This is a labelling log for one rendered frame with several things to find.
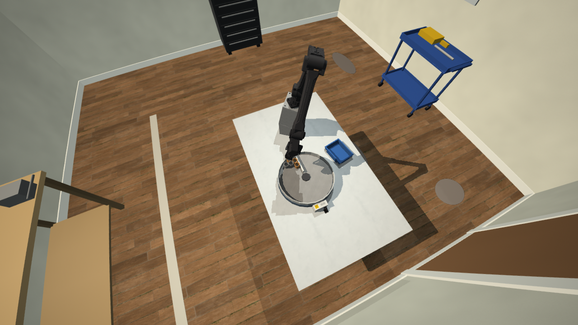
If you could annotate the blue crate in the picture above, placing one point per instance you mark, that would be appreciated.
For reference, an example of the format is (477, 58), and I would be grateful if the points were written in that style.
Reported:
(338, 151)

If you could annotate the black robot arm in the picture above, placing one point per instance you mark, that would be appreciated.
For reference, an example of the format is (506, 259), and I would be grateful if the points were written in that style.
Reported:
(301, 96)

